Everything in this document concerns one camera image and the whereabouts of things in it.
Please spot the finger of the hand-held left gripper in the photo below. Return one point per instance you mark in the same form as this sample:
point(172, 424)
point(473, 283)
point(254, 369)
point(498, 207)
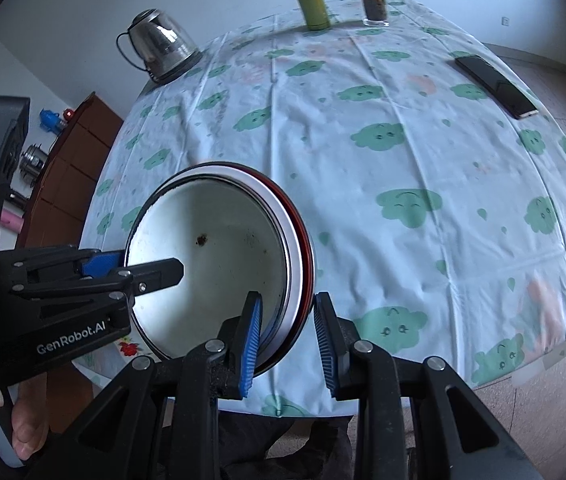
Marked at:
point(158, 275)
point(105, 262)

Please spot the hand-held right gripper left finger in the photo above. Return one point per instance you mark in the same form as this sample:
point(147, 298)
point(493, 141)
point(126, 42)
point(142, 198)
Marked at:
point(252, 345)

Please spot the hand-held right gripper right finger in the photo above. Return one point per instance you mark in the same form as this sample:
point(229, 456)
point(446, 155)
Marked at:
point(325, 345)

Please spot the stainless steel bowl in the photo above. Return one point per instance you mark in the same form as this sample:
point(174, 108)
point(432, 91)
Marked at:
point(290, 320)

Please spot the white enamel bowl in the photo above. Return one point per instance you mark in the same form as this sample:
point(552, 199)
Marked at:
point(213, 230)

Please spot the red flower white plate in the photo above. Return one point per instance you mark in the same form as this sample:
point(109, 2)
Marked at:
point(128, 350)

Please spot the red plastic bowl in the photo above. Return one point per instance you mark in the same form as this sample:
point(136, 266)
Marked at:
point(309, 265)

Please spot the person's left hand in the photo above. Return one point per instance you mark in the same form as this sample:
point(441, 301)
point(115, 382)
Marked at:
point(30, 420)

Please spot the pink thermos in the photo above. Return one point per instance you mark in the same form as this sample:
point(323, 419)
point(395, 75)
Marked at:
point(14, 222)

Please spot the black thermos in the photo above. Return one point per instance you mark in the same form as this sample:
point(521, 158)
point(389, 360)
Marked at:
point(18, 200)

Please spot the brown wooden cabinet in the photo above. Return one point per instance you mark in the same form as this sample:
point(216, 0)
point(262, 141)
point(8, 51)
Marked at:
point(78, 155)

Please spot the stainless steel pot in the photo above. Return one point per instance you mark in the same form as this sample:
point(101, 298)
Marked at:
point(35, 162)

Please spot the green cloud print tablecloth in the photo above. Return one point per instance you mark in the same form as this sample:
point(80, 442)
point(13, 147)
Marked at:
point(363, 200)

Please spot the blue water jug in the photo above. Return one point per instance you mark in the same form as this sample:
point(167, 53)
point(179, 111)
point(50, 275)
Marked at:
point(52, 121)

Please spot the stainless steel electric kettle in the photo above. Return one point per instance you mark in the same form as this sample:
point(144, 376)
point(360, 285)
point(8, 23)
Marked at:
point(158, 40)

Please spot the black smartphone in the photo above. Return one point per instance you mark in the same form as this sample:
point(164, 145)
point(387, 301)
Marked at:
point(495, 87)

